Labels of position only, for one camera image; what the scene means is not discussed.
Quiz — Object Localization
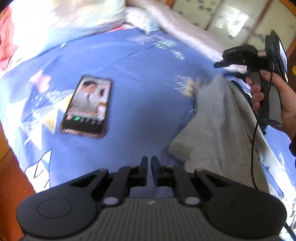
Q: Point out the grey pants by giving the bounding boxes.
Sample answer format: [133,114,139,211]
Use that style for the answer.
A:
[169,75,274,193]

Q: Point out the lilac floral quilt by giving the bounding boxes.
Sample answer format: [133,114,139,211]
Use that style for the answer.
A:
[125,0,246,72]

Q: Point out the blue patterned bed sheet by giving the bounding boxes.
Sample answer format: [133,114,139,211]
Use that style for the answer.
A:
[0,27,296,241]

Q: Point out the black smartphone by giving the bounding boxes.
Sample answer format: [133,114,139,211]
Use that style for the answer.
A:
[60,75,112,138]

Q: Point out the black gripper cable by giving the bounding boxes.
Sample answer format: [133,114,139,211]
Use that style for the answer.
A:
[250,55,296,237]

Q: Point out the right hand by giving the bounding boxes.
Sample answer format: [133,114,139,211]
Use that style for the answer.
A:
[245,69,296,140]

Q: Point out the glass sliding wardrobe doors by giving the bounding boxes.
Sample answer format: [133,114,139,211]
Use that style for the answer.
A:
[173,1,295,49]

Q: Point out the pastel floral pillow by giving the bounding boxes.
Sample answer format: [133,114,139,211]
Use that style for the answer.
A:
[1,1,126,71]

